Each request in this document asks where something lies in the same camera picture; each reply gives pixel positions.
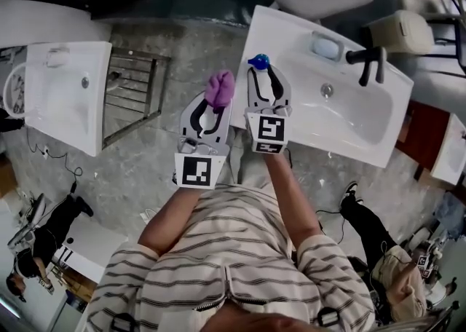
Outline purple cloth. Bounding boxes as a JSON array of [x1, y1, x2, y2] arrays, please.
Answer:
[[203, 70, 236, 113]]

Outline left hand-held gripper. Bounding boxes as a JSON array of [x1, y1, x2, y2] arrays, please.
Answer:
[[173, 92, 233, 190]]

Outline white counter with black marks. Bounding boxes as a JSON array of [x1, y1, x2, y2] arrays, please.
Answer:
[[54, 219, 128, 284]]

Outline white sink on wooden cabinet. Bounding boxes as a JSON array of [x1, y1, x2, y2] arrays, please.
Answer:
[[429, 114, 466, 186]]

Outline blue bottle cap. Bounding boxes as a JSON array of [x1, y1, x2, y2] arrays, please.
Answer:
[[247, 53, 276, 102]]

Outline black cable with white socket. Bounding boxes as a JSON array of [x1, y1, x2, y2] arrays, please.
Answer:
[[25, 128, 83, 193]]

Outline black chair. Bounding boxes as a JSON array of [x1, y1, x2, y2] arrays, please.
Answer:
[[425, 0, 466, 76]]

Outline person's striped cream shirt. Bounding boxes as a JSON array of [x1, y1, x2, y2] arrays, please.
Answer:
[[85, 183, 376, 332]]

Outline brown wooden cabinet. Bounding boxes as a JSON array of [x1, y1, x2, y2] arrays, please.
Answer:
[[395, 100, 452, 182]]

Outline white sink with hose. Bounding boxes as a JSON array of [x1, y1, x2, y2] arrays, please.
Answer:
[[23, 41, 113, 157]]

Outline beige trash bin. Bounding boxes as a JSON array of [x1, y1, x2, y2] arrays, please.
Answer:
[[366, 9, 436, 55]]

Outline white sink with black faucet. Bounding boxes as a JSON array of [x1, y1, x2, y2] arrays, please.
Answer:
[[229, 4, 415, 169]]

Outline person's left forearm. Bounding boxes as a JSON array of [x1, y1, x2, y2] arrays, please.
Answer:
[[137, 186, 203, 257]]

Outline person's right forearm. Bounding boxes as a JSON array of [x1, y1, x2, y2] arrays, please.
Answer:
[[264, 151, 316, 251]]

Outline black faucet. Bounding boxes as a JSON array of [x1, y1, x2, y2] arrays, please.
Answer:
[[345, 46, 387, 87]]

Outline grey soap dish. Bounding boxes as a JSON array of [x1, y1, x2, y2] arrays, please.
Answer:
[[309, 31, 345, 62]]

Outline black strap buckle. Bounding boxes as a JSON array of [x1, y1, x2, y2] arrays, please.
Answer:
[[316, 307, 341, 328], [111, 314, 138, 332]]

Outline plain white counter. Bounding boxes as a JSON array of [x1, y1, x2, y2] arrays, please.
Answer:
[[0, 0, 112, 50]]

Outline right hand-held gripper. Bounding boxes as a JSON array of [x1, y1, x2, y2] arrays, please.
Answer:
[[244, 67, 292, 155]]

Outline person's grey trousers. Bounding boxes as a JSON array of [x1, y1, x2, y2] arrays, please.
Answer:
[[227, 128, 277, 189]]

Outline white hose loop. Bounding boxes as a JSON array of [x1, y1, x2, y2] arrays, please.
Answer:
[[2, 60, 28, 120]]

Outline steel sink stand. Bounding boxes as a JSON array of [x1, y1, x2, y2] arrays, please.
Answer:
[[101, 46, 172, 149]]

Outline person's chin and neck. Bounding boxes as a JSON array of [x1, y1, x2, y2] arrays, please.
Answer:
[[200, 301, 317, 332]]

